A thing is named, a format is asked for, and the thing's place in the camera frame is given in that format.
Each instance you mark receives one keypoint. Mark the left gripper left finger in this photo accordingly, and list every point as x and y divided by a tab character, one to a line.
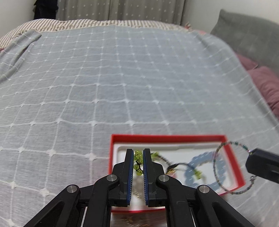
121	195

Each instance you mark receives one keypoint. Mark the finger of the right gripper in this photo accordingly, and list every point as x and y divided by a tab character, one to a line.
263	164

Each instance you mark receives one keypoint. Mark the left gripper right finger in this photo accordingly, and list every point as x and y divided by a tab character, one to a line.
154	196

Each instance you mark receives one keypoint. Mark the red jewelry box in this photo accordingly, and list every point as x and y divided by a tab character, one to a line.
188	158

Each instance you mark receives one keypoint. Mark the purple pillow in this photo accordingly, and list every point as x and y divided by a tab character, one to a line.
265	80

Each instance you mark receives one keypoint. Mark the grey grid bedspread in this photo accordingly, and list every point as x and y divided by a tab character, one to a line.
63	94

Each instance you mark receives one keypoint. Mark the grey pillow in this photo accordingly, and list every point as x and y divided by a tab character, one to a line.
252	37

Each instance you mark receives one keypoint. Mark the grey dotted curtain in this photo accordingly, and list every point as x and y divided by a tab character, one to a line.
167	11

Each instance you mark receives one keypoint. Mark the striped brown bed sheet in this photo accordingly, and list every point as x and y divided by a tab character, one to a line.
52	25

